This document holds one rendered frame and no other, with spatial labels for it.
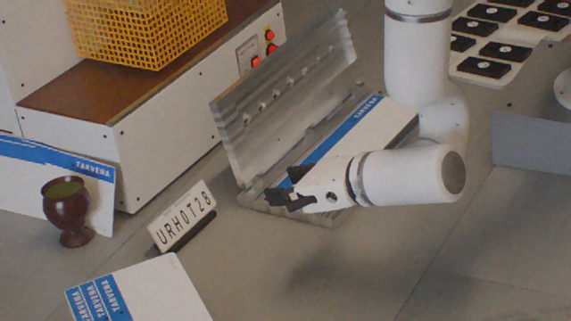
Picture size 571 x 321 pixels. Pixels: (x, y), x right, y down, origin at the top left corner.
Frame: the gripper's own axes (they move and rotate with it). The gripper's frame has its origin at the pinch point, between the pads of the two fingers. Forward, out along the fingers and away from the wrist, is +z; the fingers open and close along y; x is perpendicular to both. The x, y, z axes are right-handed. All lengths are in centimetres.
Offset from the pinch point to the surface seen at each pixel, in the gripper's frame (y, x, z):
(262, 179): 16.1, -7.1, 21.0
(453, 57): 74, -12, 12
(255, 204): 9.9, -8.8, 18.9
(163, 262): -19.9, -0.9, 11.5
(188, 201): 1.9, -2.5, 25.7
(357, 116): 43.0, -9.1, 16.6
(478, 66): 69, -14, 4
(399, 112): 46.9, -11.3, 9.7
